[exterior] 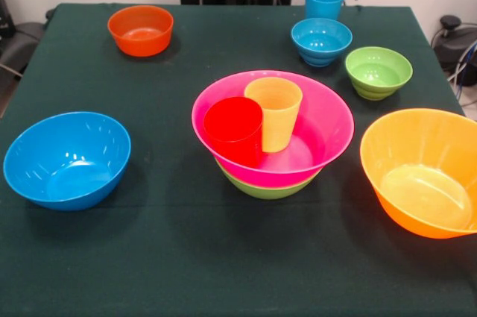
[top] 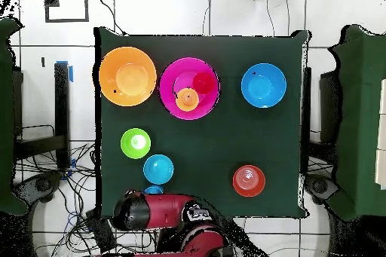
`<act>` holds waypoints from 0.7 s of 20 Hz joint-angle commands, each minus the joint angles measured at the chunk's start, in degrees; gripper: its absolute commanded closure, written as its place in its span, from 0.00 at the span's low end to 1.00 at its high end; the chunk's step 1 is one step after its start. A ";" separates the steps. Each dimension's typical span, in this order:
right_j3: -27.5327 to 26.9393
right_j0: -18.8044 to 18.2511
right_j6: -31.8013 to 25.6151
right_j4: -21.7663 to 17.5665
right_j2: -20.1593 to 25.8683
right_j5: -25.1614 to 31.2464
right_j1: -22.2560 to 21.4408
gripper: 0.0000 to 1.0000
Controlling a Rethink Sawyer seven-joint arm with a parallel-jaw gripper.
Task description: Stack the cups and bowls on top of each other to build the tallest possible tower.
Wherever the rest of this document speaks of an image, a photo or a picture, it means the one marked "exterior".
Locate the small red-orange bowl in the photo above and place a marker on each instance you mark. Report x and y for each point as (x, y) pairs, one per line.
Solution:
(149, 18)

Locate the large green bowl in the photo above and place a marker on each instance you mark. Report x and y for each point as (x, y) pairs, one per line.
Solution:
(268, 192)

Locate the small blue bowl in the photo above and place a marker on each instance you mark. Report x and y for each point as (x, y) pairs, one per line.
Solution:
(320, 41)

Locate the yellow cup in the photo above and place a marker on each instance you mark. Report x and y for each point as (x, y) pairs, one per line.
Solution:
(277, 119)

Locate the red cup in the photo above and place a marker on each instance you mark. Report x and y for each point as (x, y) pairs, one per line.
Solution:
(233, 127)

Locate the small green bowl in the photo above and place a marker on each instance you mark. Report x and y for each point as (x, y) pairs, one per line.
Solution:
(378, 71)

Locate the large blue bowl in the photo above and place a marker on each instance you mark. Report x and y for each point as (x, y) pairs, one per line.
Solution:
(67, 160)

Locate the dark green tablecloth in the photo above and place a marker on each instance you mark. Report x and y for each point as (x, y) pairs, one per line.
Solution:
(167, 257)

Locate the large pink bowl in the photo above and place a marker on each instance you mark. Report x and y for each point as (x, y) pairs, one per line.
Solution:
(328, 115)

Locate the large orange bowl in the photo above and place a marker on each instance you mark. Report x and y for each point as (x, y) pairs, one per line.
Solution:
(421, 145)

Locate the blue cup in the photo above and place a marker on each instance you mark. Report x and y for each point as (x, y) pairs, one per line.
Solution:
(320, 5)

